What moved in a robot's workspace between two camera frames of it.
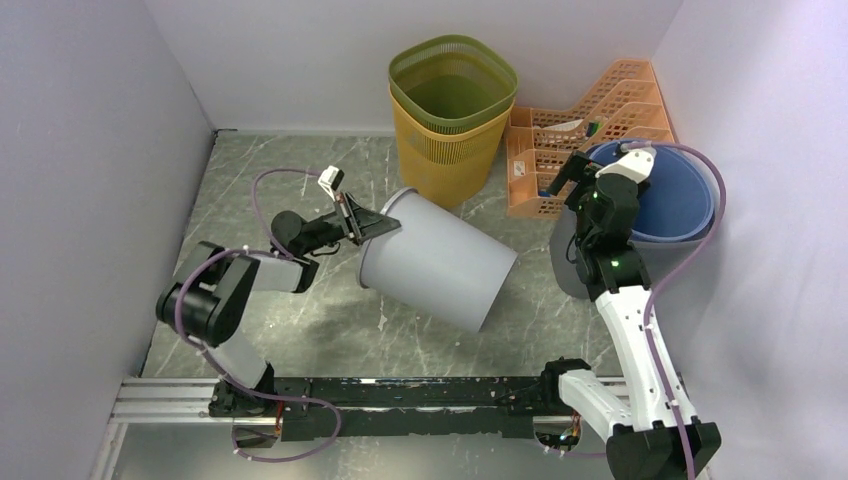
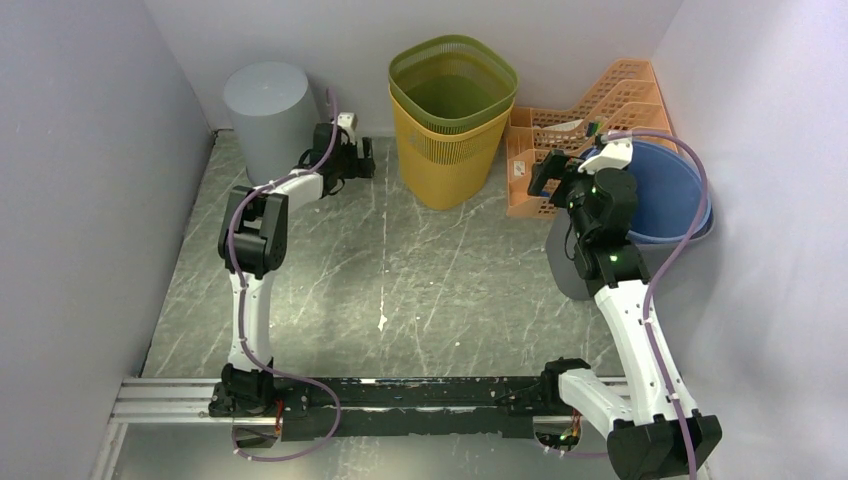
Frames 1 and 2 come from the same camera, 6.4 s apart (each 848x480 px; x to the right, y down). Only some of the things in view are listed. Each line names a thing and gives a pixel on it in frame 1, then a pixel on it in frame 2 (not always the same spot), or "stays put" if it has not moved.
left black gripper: (362, 224) → (363, 168)
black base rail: (368, 407) stays put
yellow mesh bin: (454, 166) stays put
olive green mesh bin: (448, 82) stays put
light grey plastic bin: (437, 261) → (276, 110)
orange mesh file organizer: (626, 106) stays put
